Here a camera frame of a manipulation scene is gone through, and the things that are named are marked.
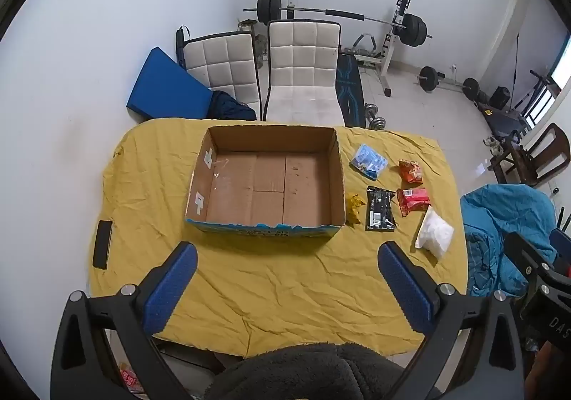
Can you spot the light blue snack packet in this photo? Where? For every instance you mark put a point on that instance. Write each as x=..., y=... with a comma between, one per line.
x=368, y=159

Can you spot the blue foam mat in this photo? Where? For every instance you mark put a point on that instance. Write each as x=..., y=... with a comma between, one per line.
x=165, y=85

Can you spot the black exercise machine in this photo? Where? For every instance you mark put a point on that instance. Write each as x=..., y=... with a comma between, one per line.
x=506, y=118

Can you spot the long barbell with black plates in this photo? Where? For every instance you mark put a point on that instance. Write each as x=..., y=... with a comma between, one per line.
x=412, y=29

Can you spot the black speaker box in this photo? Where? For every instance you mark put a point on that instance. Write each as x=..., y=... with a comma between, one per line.
x=499, y=97

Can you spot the white quilted chair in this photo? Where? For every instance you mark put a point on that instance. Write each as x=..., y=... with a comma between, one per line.
x=303, y=69
x=223, y=65

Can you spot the white plastic packet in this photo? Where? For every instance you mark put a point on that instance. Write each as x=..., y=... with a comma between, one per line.
x=435, y=232

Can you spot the yellow snack packet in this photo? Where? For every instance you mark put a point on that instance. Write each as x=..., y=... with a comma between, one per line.
x=355, y=208

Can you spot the black snack packet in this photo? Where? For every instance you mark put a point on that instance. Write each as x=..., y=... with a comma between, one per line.
x=380, y=208

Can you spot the blue blanket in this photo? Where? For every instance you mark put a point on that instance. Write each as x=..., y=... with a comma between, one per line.
x=504, y=221

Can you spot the red snack packet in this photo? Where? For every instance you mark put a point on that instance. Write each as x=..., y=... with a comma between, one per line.
x=414, y=200

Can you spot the red wrapper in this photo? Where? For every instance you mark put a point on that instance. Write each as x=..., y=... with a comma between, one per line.
x=130, y=380

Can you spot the chrome dumbbell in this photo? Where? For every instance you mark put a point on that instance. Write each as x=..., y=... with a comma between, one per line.
x=375, y=118

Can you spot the window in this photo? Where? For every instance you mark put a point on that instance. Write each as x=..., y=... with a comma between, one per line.
x=563, y=65

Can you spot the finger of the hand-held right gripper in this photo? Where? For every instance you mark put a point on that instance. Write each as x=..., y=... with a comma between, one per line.
x=531, y=255

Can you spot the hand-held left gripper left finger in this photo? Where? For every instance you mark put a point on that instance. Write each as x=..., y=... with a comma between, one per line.
x=171, y=288

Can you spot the black weight bench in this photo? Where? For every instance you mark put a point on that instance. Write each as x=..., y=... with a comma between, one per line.
x=350, y=89

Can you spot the black phone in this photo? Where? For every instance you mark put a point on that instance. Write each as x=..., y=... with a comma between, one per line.
x=102, y=244

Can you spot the orange snack packet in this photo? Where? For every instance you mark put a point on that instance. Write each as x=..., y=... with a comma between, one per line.
x=411, y=172

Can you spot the cardboard box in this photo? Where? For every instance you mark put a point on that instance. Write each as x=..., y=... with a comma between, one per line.
x=267, y=185

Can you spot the white barbell rack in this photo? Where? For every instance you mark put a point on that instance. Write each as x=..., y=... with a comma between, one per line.
x=387, y=63

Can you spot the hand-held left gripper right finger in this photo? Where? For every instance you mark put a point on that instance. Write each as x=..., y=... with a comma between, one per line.
x=406, y=288

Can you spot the short barbell with black plates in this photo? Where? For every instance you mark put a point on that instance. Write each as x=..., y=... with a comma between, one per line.
x=428, y=78

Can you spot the dark fleece clothing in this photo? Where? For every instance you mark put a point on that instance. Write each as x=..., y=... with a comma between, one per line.
x=312, y=373

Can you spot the dark blue jacket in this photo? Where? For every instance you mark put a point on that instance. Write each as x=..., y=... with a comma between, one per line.
x=229, y=107

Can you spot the yellow tablecloth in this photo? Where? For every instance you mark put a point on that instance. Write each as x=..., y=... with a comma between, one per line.
x=267, y=284

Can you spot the black handheld massager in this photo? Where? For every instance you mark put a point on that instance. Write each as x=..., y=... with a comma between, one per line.
x=180, y=47

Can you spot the brown wooden chair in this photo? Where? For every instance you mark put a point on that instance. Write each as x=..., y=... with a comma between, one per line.
x=542, y=159

